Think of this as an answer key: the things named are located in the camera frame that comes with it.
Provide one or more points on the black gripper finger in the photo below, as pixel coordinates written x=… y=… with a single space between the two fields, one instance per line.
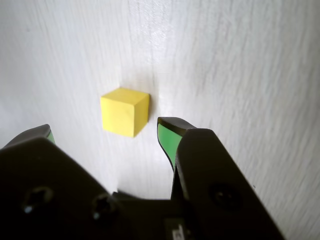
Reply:
x=202 y=162
x=45 y=180

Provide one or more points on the yellow wooden cube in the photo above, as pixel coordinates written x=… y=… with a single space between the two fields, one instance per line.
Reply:
x=120 y=112

